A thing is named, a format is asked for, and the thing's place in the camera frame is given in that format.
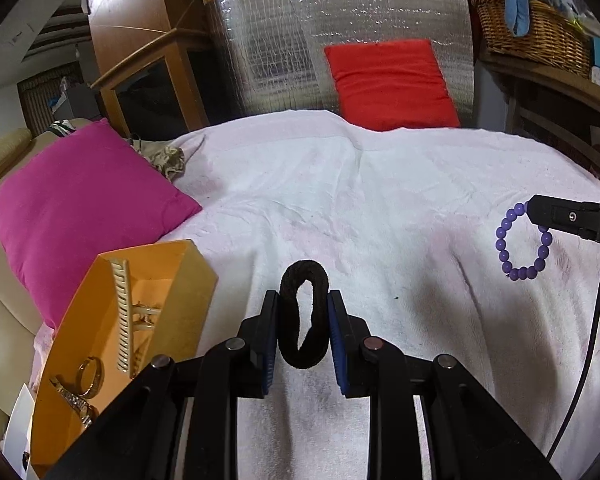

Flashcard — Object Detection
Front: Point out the wicker basket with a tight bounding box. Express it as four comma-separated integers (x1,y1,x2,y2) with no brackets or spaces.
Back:
471,0,592,78

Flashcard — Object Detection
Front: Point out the white box lid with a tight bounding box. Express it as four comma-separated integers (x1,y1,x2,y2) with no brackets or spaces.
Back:
2,384,36,479

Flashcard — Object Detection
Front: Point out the black hair scrunchie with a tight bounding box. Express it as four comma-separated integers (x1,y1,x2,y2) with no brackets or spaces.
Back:
276,260,329,370

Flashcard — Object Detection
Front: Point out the wooden pillar cabinet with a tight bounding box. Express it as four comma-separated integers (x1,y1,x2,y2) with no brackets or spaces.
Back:
87,0,211,136

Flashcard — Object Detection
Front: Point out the silver insulation mat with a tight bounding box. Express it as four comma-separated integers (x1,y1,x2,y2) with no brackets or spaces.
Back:
206,0,477,129

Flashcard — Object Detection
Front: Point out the orange cardboard box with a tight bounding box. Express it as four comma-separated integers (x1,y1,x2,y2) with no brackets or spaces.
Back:
30,240,218,477

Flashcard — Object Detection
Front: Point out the red cushion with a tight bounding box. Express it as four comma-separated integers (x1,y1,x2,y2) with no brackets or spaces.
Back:
324,39,460,132

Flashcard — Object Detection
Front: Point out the rhinestone hair clip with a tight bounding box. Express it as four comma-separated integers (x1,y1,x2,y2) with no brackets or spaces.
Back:
50,377,97,428

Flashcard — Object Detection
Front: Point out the silver bangle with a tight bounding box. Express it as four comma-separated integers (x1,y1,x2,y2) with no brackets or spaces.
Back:
76,356,104,399

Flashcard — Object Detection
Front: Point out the purple bead bracelet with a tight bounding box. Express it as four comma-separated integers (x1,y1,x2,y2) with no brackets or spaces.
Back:
494,200,554,283

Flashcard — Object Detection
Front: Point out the wooden side table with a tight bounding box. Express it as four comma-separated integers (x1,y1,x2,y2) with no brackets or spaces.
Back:
474,50,600,180

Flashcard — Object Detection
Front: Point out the magenta pillow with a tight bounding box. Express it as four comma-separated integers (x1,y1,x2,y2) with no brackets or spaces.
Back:
0,119,202,328

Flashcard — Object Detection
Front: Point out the crumpled beige cloth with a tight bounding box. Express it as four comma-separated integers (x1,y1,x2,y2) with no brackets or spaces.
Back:
129,139,185,182

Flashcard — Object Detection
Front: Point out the beige hair claw clip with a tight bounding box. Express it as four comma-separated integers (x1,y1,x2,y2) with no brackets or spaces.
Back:
109,259,161,379

